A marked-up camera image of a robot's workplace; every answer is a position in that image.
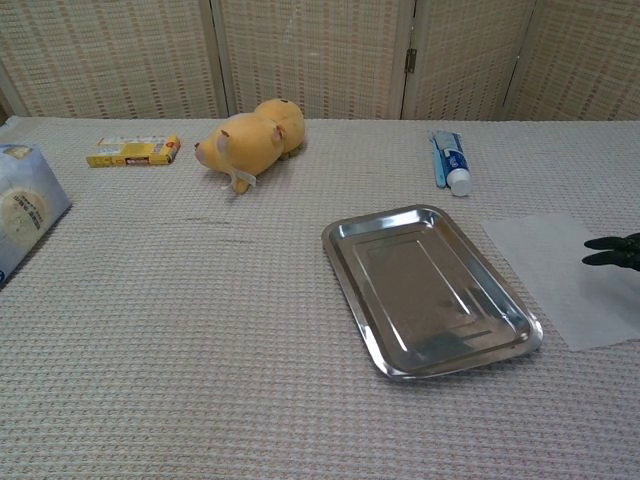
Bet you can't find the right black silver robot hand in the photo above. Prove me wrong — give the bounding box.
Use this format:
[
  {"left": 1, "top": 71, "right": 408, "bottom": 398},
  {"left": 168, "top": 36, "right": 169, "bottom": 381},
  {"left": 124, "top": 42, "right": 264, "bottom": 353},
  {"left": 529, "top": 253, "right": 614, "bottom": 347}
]
[{"left": 582, "top": 233, "right": 640, "bottom": 274}]

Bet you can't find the white paper sheet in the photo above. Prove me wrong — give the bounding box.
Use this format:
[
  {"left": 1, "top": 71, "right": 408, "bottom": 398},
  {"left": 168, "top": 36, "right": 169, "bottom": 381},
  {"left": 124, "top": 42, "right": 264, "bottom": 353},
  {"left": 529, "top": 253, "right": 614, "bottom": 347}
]
[{"left": 479, "top": 213, "right": 640, "bottom": 353}]

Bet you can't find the stainless steel tray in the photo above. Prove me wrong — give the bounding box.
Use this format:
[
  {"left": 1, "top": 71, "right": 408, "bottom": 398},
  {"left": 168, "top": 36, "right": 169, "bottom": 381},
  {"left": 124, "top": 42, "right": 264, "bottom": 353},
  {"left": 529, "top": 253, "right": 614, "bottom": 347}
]
[{"left": 321, "top": 204, "right": 544, "bottom": 381}]

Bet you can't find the blue white toothpaste tube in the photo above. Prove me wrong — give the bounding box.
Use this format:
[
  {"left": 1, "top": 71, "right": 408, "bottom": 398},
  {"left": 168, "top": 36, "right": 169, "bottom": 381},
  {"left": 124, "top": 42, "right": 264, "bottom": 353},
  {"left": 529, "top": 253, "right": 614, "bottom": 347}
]
[{"left": 432, "top": 130, "right": 473, "bottom": 197}]

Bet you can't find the blue toothbrush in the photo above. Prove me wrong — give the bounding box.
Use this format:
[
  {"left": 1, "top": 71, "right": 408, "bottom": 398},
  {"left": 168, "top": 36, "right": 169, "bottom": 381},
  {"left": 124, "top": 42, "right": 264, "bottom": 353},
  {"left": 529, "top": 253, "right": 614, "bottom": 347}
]
[{"left": 428, "top": 130, "right": 449, "bottom": 190}]

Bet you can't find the beige woven folding screen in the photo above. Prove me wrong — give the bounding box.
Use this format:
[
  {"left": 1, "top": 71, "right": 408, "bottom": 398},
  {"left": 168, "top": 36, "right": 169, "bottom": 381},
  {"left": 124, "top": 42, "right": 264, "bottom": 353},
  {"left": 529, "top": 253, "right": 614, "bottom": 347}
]
[{"left": 0, "top": 0, "right": 640, "bottom": 121}]

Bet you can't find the yellow plush animal toy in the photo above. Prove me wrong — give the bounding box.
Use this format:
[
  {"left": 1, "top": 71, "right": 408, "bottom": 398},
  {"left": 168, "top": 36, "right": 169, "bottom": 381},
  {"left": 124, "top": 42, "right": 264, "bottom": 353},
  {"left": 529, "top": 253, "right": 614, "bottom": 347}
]
[{"left": 194, "top": 98, "right": 307, "bottom": 196}]

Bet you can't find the beige woven tablecloth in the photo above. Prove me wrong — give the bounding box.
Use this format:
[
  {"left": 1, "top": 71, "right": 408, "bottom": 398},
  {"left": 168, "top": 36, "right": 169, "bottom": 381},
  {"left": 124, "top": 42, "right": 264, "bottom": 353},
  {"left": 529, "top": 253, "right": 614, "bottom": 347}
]
[{"left": 0, "top": 115, "right": 640, "bottom": 480}]

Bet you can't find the yellow cardboard box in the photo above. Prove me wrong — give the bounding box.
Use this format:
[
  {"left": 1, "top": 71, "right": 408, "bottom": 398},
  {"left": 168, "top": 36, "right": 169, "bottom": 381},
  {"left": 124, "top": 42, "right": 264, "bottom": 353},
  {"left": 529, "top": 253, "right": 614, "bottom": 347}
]
[{"left": 85, "top": 134, "right": 182, "bottom": 169}]

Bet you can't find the blue tissue pack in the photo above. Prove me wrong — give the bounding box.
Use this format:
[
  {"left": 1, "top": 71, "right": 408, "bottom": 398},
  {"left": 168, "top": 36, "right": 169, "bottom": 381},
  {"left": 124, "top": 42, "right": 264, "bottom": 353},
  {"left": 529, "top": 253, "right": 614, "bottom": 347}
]
[{"left": 0, "top": 143, "right": 73, "bottom": 290}]

